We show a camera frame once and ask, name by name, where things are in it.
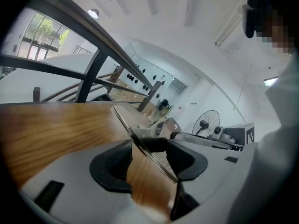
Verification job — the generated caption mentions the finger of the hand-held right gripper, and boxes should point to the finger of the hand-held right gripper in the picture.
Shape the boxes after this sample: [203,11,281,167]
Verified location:
[170,132,244,149]

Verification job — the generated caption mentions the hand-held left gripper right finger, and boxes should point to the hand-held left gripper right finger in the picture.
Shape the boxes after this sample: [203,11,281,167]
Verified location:
[166,139,245,222]

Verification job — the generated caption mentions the ceiling tube light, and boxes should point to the ceiling tube light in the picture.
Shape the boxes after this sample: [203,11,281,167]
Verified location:
[263,77,280,87]

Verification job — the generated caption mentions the black metal stair railing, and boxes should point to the black metal stair railing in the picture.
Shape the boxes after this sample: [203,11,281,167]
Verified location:
[0,0,164,113]

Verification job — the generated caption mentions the person's grey shirt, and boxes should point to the person's grey shirt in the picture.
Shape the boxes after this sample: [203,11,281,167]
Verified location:
[279,52,299,79]

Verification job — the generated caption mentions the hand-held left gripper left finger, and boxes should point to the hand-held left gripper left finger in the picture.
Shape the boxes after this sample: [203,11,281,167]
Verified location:
[19,139,169,224]

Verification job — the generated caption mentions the black head-mounted camera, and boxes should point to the black head-mounted camera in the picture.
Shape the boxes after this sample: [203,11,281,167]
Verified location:
[241,0,273,39]

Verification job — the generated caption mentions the distant metal railing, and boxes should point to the distant metal railing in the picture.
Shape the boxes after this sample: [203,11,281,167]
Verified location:
[73,45,92,55]

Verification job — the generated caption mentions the large window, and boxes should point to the large window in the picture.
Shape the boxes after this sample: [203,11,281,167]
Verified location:
[17,11,71,61]

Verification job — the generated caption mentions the black standing fan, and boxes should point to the black standing fan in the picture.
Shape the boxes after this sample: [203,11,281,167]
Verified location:
[192,109,221,135]

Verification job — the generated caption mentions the group of black wall hangings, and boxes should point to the group of black wall hangings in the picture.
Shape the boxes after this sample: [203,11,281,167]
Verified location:
[125,67,166,91]

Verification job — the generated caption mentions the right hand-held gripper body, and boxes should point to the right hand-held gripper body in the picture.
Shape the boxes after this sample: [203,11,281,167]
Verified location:
[208,123,256,152]

